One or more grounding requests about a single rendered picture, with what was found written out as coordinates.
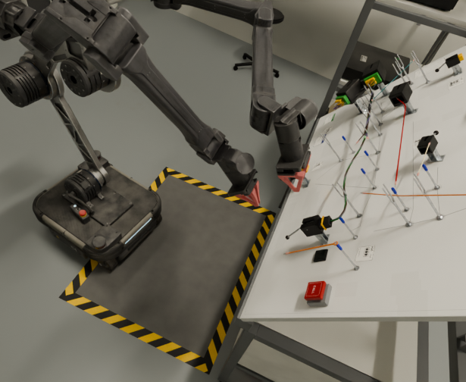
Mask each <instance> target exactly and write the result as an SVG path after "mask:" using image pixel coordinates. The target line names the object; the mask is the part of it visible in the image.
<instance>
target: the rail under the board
mask: <svg viewBox="0 0 466 382"><path fill-rule="evenodd" d="M319 120H320V118H318V119H317V122H316V124H315V125H314V129H313V131H312V133H311V136H310V138H309V141H308V144H309V145H310V142H311V139H312V137H313V135H314V132H315V130H316V127H317V124H318V122H319ZM290 192H291V188H289V190H288V192H287V194H286V197H285V199H284V201H283V204H282V207H281V209H280V212H279V214H278V216H277V219H276V221H275V224H274V226H273V229H272V231H271V234H270V236H269V238H268V241H267V243H266V246H265V247H264V251H263V253H262V255H261V258H260V260H259V263H258V266H257V268H256V270H255V273H254V275H253V277H252V280H251V283H250V284H249V288H248V289H247V292H246V295H245V297H244V300H243V301H242V304H241V306H240V309H239V312H238V314H237V316H236V319H235V321H234V323H233V324H234V325H236V326H237V327H241V328H242V329H244V330H247V331H249V330H250V329H251V327H252V325H253V323H254V321H242V320H241V319H240V316H241V314H242V311H243V309H244V307H245V304H246V301H247V299H248V297H249V294H250V292H251V289H252V287H253V284H254V282H255V279H256V277H257V275H258V272H259V269H260V267H261V264H262V262H263V260H264V257H265V254H266V252H267V249H268V246H269V245H270V242H271V239H272V237H273V235H274V231H275V230H276V227H277V224H278V222H279V219H280V216H281V214H282V212H283V209H284V207H285V204H286V201H287V199H288V197H289V194H290Z"/></svg>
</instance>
